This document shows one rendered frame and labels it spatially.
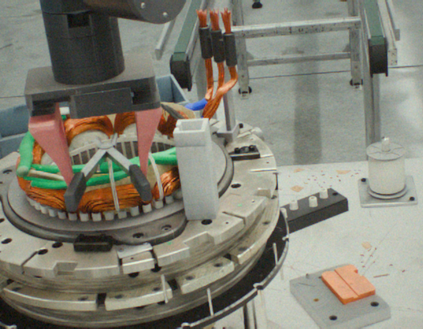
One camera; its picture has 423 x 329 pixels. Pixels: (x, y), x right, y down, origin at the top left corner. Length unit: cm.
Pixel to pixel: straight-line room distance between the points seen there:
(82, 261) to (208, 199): 12
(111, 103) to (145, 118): 3
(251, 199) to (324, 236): 54
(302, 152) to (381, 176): 195
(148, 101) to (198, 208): 15
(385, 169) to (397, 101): 232
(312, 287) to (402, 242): 18
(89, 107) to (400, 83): 327
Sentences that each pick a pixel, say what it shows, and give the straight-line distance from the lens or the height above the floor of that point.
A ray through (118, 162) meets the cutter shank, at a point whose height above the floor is 117.
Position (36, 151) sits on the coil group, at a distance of 92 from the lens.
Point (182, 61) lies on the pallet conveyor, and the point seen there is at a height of 75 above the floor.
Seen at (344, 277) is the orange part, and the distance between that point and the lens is 125.
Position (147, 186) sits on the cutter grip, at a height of 117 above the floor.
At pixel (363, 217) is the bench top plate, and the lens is 143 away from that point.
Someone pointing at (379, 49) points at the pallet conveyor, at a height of 74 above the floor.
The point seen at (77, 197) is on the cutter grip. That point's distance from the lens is 74.
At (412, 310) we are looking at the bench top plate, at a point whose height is 78.
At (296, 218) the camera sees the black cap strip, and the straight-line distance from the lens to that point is 139.
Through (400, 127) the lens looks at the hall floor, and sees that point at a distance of 353.
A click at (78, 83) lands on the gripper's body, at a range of 71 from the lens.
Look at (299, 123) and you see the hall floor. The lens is 362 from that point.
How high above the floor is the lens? 151
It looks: 27 degrees down
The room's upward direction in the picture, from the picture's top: 8 degrees counter-clockwise
